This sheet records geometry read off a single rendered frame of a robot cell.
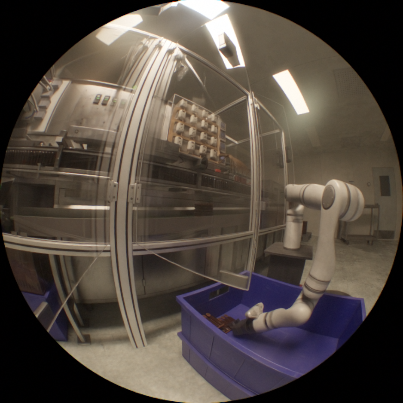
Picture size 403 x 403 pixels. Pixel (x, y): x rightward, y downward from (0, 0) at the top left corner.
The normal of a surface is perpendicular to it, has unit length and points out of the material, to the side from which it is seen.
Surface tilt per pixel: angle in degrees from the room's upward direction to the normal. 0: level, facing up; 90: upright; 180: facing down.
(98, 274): 90
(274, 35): 180
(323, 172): 90
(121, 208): 90
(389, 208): 90
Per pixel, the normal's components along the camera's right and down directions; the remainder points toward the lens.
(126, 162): 0.62, 0.00
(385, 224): -0.78, -0.07
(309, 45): -0.06, 1.00
